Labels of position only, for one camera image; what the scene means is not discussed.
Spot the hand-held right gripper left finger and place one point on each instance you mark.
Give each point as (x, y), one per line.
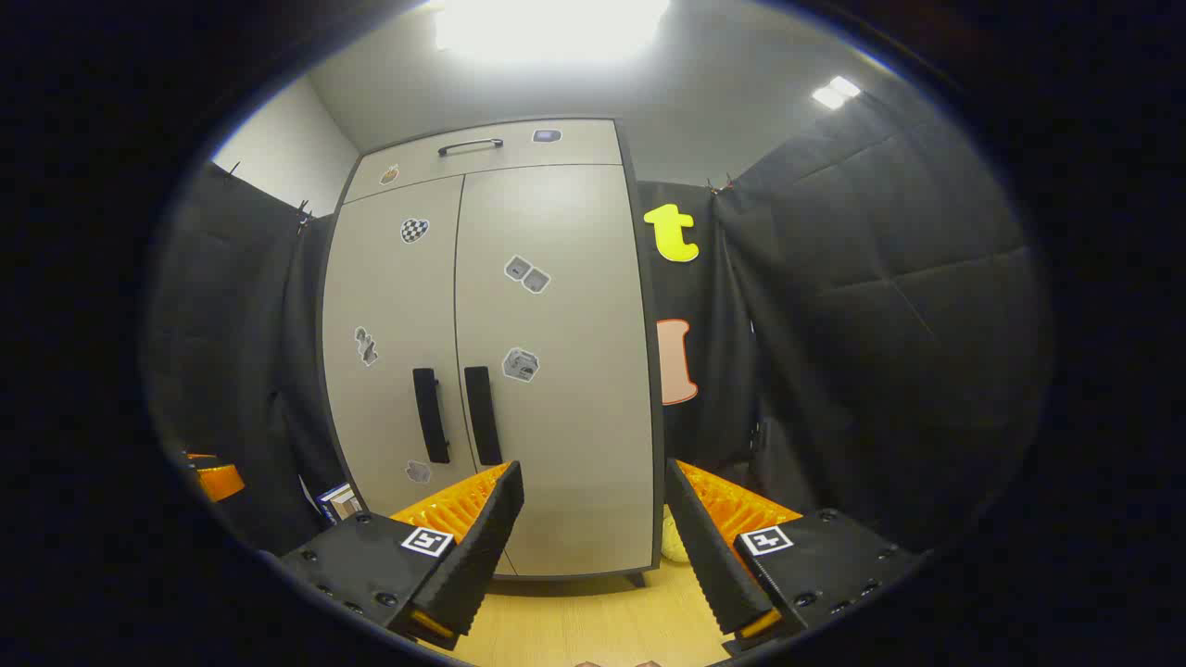
(482, 547)

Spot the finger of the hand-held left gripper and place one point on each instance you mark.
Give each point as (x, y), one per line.
(220, 482)

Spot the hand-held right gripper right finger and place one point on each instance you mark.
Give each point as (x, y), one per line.
(709, 556)

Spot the grey double-door shoe cabinet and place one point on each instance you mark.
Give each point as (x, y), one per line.
(658, 500)

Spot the cabinet door with box stickers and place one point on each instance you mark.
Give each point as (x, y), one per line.
(574, 417)

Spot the cabinet door with checkered sticker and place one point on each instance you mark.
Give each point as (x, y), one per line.
(389, 408)

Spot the pale yellow soft object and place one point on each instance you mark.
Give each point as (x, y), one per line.
(674, 547)

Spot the white and dark book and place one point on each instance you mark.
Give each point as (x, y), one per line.
(339, 503)

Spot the small black cloth clip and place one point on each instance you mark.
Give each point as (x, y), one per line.
(302, 217)

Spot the black backdrop cloth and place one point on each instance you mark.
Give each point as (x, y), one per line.
(880, 324)

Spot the small ceiling light panel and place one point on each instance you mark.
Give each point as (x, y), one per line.
(837, 91)

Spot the large ceiling light panel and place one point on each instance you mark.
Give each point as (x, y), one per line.
(547, 28)

